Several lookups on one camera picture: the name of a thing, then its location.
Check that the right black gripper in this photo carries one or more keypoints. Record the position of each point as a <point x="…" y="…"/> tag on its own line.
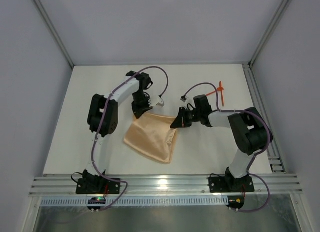
<point x="184" y="116"/>

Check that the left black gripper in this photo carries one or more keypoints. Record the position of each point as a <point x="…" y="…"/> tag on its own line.
<point x="140" y="107"/>

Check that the peach cloth napkin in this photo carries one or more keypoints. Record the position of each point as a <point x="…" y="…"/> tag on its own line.
<point x="151" y="136"/>

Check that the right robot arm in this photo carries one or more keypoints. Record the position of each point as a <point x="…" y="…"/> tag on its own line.
<point x="251" y="134"/>

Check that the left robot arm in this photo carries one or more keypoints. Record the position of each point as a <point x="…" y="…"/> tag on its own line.
<point x="103" y="114"/>

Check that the orange plastic fork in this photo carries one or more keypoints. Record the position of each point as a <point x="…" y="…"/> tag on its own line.
<point x="219" y="89"/>

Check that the orange plastic knife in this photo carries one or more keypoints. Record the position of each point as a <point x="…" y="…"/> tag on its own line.
<point x="222" y="92"/>

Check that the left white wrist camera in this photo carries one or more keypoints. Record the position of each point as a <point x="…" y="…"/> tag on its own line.
<point x="156" y="101"/>

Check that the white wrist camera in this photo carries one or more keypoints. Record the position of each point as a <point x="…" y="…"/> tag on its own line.
<point x="186" y="100"/>
<point x="156" y="101"/>

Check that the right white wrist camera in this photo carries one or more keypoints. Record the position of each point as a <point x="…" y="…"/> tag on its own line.
<point x="186" y="100"/>

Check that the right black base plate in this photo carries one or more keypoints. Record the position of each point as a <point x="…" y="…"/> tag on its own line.
<point x="227" y="183"/>

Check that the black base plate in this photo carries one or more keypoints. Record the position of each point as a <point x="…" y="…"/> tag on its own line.
<point x="227" y="183"/>
<point x="97" y="186"/>

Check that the perforated cable tray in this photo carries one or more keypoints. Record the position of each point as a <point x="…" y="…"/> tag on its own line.
<point x="97" y="201"/>

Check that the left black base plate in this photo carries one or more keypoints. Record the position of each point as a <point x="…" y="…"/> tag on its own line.
<point x="97" y="186"/>

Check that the right side aluminium rail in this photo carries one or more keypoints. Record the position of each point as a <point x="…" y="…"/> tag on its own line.
<point x="274" y="152"/>

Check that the aluminium rail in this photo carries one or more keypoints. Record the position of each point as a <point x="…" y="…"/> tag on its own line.
<point x="274" y="152"/>
<point x="149" y="185"/>

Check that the aluminium front rail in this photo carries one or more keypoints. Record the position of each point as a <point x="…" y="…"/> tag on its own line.
<point x="149" y="185"/>

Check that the left frame post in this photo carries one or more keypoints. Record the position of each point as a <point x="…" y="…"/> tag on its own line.
<point x="52" y="30"/>

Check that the frame post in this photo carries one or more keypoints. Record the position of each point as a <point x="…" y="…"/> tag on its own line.
<point x="279" y="13"/>
<point x="52" y="30"/>

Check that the right frame post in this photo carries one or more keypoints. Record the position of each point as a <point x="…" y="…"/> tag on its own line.
<point x="279" y="13"/>

